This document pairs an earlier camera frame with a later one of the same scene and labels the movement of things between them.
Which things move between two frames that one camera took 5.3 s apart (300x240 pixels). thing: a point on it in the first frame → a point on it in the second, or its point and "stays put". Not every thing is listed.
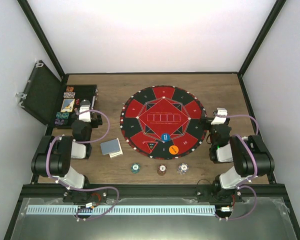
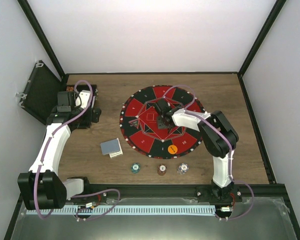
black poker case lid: x=41 y=95 stays put
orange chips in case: x=70 y=89 stays put
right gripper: x=209 y=120 → x=160 y=124
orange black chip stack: x=162 y=169 stays put
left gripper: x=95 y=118 → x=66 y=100
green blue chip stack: x=135 y=168 stays put
